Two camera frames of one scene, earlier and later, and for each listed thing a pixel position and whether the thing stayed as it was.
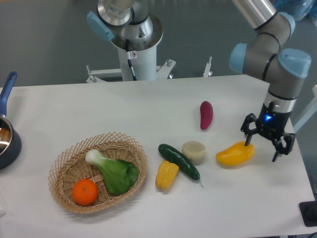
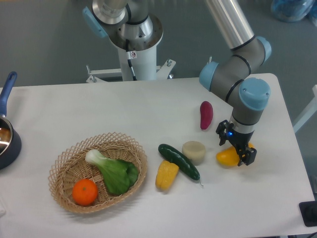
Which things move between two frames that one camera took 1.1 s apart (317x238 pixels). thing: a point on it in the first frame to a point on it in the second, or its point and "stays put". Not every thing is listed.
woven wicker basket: x=71 y=165 stays put
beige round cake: x=194 y=150 stays put
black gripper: x=271 y=123 to x=240 y=140
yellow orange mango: x=236 y=154 stays put
